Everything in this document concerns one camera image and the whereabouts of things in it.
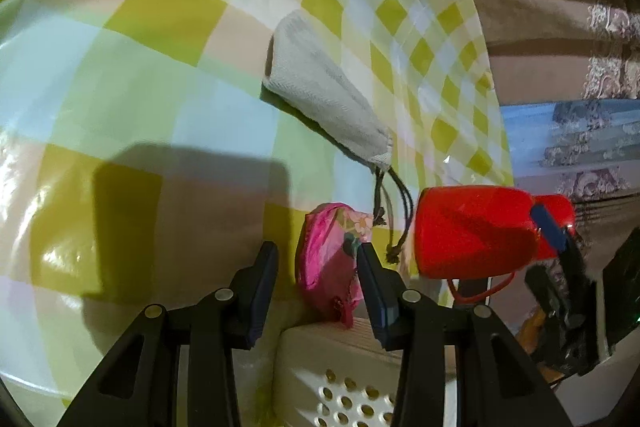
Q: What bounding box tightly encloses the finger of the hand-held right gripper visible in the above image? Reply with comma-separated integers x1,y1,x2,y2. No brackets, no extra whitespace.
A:
524,264,568,343
530,203,589,329

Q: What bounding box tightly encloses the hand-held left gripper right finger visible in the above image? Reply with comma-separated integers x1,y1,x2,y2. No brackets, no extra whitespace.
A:
356,243,573,427

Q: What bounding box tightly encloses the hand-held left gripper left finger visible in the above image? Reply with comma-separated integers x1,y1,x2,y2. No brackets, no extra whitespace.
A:
57,241,280,427

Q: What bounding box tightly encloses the pink floral pouch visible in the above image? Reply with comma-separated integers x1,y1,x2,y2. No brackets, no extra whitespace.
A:
295,202,376,330

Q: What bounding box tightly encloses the red thermos jug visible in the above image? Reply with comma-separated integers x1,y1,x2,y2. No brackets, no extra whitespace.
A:
412,186,576,305

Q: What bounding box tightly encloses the white lace curtain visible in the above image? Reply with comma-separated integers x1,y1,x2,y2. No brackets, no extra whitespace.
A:
500,99,640,208

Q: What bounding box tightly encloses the brown curtain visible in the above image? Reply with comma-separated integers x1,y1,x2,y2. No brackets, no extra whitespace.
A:
430,0,640,108

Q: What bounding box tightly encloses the green checkered plastic tablecloth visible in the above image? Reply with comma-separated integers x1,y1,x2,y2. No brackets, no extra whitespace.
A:
0,0,516,408

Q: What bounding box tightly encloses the white drawstring pouch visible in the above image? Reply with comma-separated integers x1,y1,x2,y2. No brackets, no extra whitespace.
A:
262,11,416,265

